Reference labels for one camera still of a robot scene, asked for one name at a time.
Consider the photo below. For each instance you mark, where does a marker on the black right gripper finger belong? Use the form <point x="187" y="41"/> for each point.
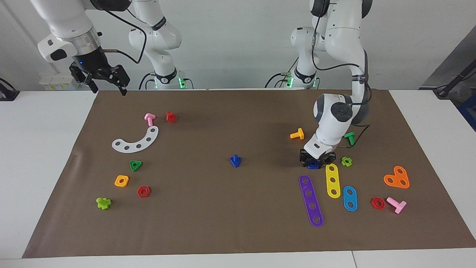
<point x="82" y="77"/>
<point x="121" y="78"/>

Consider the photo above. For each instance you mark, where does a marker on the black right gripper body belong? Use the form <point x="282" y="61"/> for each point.
<point x="93" y="63"/>

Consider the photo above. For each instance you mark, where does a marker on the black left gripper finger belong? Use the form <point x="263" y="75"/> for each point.
<point x="330" y="160"/>
<point x="304" y="160"/>

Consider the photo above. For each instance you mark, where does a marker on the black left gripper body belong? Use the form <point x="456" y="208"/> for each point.
<point x="316" y="155"/>

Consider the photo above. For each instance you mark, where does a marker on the blue square nut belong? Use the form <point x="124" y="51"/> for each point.
<point x="311" y="166"/>

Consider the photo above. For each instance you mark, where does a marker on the blue plastic screw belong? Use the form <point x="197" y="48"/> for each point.
<point x="235" y="160"/>

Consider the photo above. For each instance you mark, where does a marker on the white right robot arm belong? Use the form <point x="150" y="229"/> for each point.
<point x="70" y="22"/>

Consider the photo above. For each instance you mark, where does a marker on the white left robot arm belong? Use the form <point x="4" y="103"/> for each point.
<point x="334" y="123"/>

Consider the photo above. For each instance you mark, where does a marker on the lime green cross nut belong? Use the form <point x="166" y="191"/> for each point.
<point x="343" y="160"/>

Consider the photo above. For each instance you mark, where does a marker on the orange plastic screw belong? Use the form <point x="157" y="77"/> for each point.
<point x="297" y="134"/>

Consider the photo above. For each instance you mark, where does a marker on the green plastic screw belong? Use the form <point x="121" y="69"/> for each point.
<point x="350" y="137"/>

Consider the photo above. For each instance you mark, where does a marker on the pink plastic screw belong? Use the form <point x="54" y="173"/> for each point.
<point x="149" y="119"/>
<point x="397" y="204"/>

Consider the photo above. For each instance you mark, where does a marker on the red hexagon nut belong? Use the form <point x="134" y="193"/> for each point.
<point x="373" y="203"/>
<point x="138" y="192"/>

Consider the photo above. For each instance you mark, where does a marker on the red hexagon-head screw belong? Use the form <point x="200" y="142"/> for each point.
<point x="171" y="117"/>

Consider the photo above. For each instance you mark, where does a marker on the green triangle nut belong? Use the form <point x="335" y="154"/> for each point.
<point x="131" y="162"/>

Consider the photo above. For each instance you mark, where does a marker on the orange square nut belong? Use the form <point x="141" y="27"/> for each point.
<point x="116" y="182"/>

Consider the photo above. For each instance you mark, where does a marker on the lime green cross screw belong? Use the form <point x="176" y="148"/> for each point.
<point x="103" y="203"/>

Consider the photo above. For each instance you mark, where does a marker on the yellow three-hole strip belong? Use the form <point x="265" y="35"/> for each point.
<point x="332" y="175"/>

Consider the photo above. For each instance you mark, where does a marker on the purple four-hole strip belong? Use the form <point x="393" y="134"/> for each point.
<point x="310" y="200"/>

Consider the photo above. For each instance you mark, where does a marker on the blue two-hole strip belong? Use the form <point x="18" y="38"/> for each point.
<point x="350" y="198"/>

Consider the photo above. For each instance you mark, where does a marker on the white curved five-hole strip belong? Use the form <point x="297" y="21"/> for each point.
<point x="143" y="143"/>

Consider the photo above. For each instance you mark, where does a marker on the orange-red two-hole strip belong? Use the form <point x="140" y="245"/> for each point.
<point x="397" y="178"/>

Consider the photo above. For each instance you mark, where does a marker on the brown table mat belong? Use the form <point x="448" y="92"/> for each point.
<point x="230" y="223"/>

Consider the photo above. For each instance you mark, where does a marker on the black tripod stand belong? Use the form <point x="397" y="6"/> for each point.
<point x="453" y="82"/>

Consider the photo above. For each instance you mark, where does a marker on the blue box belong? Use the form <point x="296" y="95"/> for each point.
<point x="469" y="111"/>

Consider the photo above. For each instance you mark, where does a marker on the black clamp mount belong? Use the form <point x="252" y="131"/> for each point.
<point x="7" y="93"/>

